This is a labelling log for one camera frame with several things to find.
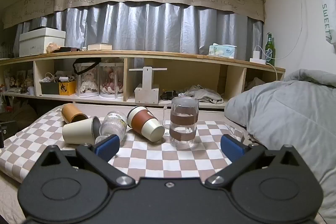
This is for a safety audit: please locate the checkered blanket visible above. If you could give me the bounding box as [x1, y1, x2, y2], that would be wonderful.
[0, 105, 252, 183]

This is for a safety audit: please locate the black strap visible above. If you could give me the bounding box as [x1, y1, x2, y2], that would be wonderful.
[73, 57, 101, 75]

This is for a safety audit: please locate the beige flat box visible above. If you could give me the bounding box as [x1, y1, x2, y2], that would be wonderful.
[87, 42, 112, 51]

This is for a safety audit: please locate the clear ribbed glass cup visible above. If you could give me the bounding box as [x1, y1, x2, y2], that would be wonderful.
[95, 110, 128, 144]

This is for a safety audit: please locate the silver curtain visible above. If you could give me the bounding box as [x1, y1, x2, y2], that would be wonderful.
[13, 1, 264, 62]

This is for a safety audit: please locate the grey cloth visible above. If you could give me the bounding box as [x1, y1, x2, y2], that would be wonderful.
[244, 77, 266, 92]

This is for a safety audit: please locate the thin wall cord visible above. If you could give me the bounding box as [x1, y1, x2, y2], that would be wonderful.
[274, 0, 309, 60]

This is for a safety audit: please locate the black box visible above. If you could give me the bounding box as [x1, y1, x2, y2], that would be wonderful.
[0, 120, 17, 148]

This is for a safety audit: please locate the yellow box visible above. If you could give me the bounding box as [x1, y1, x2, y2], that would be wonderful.
[59, 80, 77, 96]

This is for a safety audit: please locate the wooden shelf unit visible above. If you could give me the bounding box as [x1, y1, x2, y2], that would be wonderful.
[0, 50, 286, 109]

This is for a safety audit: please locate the tissue pack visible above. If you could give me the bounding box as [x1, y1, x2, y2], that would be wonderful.
[209, 43, 237, 59]

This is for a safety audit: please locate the grey duvet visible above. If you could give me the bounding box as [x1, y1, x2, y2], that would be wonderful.
[224, 69, 336, 224]

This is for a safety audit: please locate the green glass bottle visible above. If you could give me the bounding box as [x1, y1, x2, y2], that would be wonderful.
[265, 32, 276, 66]

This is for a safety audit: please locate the crumpled brown paper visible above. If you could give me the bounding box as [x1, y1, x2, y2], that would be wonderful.
[47, 42, 62, 54]

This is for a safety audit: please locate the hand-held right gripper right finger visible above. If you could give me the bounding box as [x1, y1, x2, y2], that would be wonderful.
[205, 134, 302, 188]

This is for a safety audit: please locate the tan leather cup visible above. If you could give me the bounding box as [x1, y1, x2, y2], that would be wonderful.
[61, 104, 89, 124]

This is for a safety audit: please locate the wooden stand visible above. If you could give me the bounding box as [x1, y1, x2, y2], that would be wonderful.
[129, 66, 168, 105]

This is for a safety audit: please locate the group of small figurines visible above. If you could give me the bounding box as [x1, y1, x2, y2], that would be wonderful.
[3, 69, 35, 95]

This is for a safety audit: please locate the plain cream cup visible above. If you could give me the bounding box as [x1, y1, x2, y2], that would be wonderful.
[62, 116, 101, 145]

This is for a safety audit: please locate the clear doll display case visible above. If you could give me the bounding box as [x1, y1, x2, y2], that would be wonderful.
[98, 63, 124, 98]
[76, 63, 100, 98]

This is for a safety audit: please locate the black small device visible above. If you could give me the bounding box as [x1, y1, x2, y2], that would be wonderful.
[160, 90, 176, 101]

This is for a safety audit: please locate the dark green box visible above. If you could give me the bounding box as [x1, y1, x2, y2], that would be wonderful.
[41, 82, 60, 95]

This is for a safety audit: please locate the hanging plastic bag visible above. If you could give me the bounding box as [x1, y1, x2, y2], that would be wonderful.
[319, 0, 336, 45]

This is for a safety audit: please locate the glass mug with brown bands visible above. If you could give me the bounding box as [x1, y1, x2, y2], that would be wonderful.
[162, 97, 199, 149]

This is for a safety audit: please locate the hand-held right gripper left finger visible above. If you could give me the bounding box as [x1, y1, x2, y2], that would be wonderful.
[39, 134, 136, 189]

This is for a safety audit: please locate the white storage box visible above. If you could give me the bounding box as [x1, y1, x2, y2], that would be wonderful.
[19, 27, 66, 56]

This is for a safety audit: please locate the white cable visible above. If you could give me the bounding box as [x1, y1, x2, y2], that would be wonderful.
[266, 63, 278, 81]

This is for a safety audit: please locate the cream cup with brown sleeve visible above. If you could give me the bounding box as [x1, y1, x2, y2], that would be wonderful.
[127, 105, 165, 142]

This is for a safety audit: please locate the grey clothes pile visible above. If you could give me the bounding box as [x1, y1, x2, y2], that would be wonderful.
[184, 84, 224, 104]

